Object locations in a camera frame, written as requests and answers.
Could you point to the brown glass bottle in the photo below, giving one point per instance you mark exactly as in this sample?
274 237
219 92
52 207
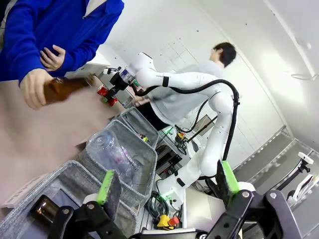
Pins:
64 88
45 207

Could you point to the person's right forearm blue sleeve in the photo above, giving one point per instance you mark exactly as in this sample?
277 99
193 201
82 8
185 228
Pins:
20 49

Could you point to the red drink can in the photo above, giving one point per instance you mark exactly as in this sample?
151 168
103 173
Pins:
112 101
102 90

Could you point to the grey fabric basket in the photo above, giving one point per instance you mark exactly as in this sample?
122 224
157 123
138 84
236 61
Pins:
145 124
139 164
37 184

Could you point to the background person grey shirt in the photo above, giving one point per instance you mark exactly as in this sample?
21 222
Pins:
179 99

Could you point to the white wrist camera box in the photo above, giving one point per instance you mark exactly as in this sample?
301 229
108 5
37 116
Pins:
112 70

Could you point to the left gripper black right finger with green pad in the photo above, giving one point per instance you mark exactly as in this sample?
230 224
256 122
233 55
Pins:
228 181

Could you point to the large clear plastic bottle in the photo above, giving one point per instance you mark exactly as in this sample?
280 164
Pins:
109 152

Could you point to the black equipment rack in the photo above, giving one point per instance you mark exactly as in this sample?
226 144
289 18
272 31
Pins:
169 159

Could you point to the yellow emergency stop box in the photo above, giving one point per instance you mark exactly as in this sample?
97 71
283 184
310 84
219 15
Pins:
165 222

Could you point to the person's right hand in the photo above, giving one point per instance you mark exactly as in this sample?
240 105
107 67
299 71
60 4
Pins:
33 87

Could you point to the white camera stand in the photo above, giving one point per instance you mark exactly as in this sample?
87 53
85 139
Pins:
302 174

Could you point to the person's blue sweater torso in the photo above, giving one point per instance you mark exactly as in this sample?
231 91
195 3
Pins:
62 22

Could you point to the person's left forearm blue sleeve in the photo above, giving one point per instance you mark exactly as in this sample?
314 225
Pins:
79 52

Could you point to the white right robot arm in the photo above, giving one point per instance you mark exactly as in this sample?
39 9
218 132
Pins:
219 104

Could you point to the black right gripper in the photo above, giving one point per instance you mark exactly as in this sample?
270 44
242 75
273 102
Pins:
119 81

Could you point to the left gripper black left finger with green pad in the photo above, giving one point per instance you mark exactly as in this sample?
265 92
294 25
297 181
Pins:
109 191

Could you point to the person's left hand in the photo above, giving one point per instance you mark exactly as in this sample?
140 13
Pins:
53 59

